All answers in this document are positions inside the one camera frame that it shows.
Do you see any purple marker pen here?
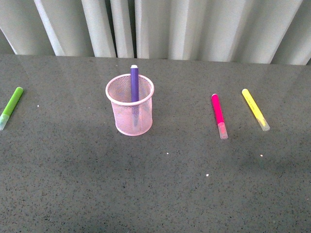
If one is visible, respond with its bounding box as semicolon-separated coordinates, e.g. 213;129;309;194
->
131;65;139;127

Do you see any pink marker pen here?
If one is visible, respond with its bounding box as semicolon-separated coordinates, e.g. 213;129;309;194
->
211;93;228;139

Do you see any pink mesh pen cup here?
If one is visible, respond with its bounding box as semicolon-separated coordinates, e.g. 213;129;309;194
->
105;74;155;136

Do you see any yellow marker pen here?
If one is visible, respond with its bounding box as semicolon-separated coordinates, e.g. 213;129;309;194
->
242;88;270;132

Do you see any green marker pen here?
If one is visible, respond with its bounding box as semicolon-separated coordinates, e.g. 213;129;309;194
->
0;87;24;131

